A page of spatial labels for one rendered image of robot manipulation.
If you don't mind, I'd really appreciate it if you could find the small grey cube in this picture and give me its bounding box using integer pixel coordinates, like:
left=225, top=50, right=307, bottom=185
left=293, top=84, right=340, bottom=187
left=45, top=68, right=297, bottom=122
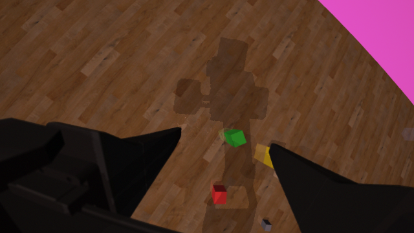
left=261, top=219, right=272, bottom=232

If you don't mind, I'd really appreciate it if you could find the yellow block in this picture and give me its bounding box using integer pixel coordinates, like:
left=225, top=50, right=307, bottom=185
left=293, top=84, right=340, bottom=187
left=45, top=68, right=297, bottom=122
left=263, top=146, right=274, bottom=168

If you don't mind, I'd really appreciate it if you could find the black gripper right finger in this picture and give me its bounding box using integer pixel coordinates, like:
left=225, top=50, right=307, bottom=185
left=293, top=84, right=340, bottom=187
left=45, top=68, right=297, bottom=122
left=268, top=143, right=414, bottom=233

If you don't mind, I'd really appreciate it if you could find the red block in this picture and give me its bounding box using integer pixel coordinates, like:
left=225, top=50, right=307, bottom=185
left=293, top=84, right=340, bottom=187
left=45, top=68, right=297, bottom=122
left=212, top=185, right=226, bottom=204

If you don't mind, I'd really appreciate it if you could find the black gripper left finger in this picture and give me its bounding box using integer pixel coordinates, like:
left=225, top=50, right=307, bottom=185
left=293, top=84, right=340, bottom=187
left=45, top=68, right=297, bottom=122
left=46, top=122, right=181, bottom=217

